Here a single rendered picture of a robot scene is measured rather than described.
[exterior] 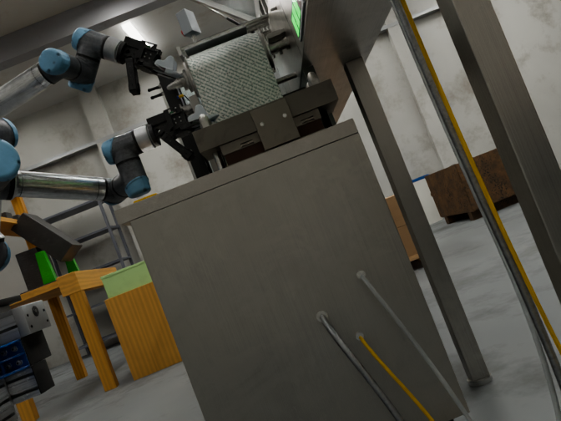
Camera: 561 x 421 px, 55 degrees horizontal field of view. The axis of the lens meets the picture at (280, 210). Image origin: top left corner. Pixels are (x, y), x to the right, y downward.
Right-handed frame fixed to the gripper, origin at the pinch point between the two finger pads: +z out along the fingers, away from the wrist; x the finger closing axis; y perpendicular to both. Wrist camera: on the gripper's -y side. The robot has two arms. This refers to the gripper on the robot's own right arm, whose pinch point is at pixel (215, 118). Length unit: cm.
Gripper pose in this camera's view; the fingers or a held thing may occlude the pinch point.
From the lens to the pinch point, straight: 168.1
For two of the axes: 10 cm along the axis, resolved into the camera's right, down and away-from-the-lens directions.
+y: -3.6, -9.3, 0.4
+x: 0.1, 0.4, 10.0
